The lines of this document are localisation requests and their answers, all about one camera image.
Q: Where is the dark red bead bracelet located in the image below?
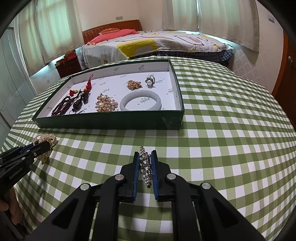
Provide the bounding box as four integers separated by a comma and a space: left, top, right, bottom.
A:
51, 95, 75, 117

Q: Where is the dark green tray box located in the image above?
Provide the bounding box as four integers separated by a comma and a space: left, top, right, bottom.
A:
33, 59, 185, 130

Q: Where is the small gold brooch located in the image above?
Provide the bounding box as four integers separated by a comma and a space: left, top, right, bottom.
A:
126, 80, 142, 90

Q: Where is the orange patterned pillow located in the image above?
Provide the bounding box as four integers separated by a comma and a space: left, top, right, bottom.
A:
99, 28, 120, 35

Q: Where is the white curtain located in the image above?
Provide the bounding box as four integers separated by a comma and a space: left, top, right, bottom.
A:
18, 0, 84, 76
162, 0, 259, 52

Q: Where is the white pearl necklace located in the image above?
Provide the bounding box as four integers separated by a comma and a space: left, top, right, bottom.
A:
32, 133, 59, 165

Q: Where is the green checkered tablecloth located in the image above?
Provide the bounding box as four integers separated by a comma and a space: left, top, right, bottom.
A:
15, 57, 295, 240

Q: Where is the silver rhinestone brooch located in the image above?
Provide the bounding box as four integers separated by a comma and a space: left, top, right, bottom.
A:
139, 146, 152, 188

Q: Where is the red box on nightstand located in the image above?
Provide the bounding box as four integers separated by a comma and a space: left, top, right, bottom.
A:
64, 49, 77, 62

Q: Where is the bed with patterned sheet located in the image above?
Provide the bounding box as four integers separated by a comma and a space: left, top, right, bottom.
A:
81, 31, 233, 68

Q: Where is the wall light switch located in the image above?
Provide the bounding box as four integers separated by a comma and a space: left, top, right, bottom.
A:
268, 15, 275, 23

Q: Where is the dark wooden nightstand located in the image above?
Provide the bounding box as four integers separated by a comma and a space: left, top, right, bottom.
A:
55, 56, 82, 78

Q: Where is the wooden door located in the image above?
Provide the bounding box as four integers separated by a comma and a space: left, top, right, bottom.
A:
272, 32, 296, 128

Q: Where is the left hand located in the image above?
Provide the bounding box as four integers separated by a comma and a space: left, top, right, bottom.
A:
1, 187, 23, 225

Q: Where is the left white curtain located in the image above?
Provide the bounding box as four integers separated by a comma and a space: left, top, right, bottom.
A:
18, 0, 84, 76

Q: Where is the large gold pearl brooch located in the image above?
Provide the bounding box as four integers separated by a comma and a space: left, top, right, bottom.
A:
95, 93, 118, 113

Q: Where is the silver pearl ring brooch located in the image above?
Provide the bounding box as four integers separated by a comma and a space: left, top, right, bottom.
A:
145, 75, 156, 88

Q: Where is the white jade bangle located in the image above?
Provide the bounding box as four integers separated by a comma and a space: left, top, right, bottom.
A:
119, 90, 162, 111

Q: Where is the glass wardrobe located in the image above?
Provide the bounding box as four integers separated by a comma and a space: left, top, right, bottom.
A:
1, 27, 35, 143

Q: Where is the pink pillow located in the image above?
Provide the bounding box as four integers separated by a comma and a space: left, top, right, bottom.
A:
87, 29, 139, 45

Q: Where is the wooden headboard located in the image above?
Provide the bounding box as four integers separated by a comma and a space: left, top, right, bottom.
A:
81, 19, 143, 45

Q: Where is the right white curtain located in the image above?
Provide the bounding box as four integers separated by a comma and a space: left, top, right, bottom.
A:
162, 0, 259, 52

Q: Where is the black bead tassel bracelet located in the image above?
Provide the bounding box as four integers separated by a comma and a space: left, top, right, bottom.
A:
69, 74, 94, 115

